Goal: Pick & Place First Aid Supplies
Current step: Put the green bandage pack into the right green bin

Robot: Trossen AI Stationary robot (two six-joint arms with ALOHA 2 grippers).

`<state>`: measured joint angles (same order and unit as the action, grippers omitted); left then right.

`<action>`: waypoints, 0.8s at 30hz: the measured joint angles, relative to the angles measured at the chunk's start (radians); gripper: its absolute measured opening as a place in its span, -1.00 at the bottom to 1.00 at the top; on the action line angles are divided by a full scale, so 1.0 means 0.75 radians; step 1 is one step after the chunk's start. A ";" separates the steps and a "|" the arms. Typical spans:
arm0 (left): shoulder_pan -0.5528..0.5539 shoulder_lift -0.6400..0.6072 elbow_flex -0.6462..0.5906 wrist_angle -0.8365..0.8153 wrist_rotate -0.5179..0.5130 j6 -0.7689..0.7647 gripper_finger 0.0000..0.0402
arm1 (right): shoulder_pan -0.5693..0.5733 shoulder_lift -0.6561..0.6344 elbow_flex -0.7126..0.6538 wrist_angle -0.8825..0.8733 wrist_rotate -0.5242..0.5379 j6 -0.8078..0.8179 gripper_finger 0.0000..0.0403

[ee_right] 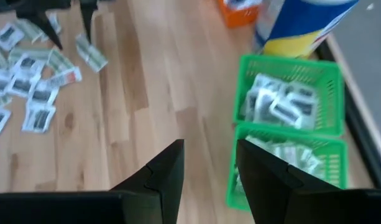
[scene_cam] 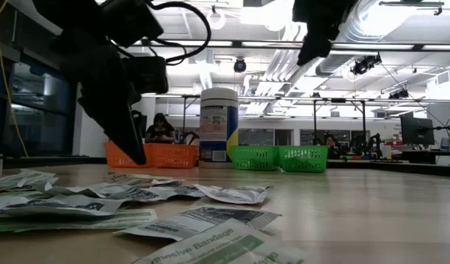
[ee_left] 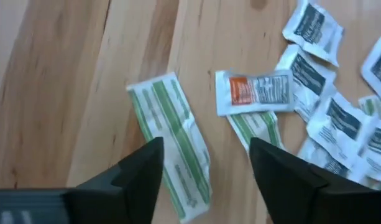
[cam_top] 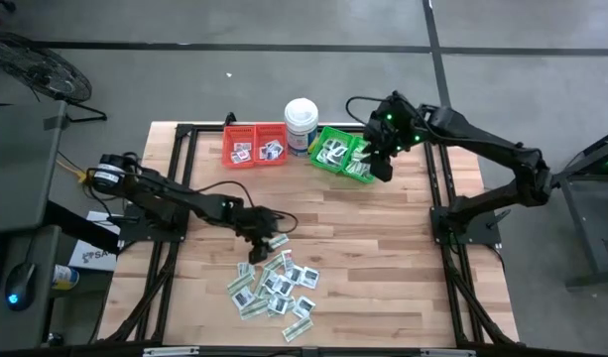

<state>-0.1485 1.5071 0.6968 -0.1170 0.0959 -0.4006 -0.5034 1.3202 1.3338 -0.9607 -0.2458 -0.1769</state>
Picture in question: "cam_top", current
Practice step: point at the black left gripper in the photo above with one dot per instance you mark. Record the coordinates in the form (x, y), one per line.
(256, 225)

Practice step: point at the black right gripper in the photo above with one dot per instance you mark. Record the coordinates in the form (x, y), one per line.
(393, 131)

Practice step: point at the white antiseptic towelette packet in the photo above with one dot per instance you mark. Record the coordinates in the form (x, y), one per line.
(268, 154)
(277, 153)
(271, 280)
(323, 156)
(303, 306)
(244, 298)
(275, 145)
(296, 273)
(278, 303)
(283, 286)
(309, 277)
(335, 145)
(335, 157)

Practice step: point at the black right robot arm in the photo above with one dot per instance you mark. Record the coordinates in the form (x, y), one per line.
(482, 144)

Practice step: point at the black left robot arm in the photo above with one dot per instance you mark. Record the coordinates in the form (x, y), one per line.
(174, 198)

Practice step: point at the orange plastic mesh basket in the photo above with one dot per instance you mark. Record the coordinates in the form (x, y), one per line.
(262, 133)
(231, 135)

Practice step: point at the white disinfecting wipes canister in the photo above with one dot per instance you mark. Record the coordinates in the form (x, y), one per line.
(301, 116)

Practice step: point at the white printed cardboard box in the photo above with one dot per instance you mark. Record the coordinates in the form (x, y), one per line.
(92, 258)

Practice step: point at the white blue yellow can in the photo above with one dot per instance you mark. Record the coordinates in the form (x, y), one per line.
(65, 276)

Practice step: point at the grey metal cart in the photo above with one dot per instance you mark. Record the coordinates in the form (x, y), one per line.
(588, 238)

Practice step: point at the black computer mouse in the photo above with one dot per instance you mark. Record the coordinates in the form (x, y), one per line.
(21, 285)

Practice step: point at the grey side desk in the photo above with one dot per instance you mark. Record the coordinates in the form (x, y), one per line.
(16, 173)

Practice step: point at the black floor fan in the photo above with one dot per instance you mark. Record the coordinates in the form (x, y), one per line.
(40, 69)

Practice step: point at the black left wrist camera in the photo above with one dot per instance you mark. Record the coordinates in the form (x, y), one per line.
(258, 255)

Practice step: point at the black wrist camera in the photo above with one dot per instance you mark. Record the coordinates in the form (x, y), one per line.
(383, 168)
(258, 255)

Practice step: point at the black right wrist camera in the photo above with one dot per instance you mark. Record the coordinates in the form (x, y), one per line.
(383, 168)

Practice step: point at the black depth camera box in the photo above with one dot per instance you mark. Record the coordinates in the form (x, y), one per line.
(308, 353)

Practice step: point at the silver metal bracket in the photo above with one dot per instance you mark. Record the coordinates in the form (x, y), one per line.
(447, 353)
(170, 352)

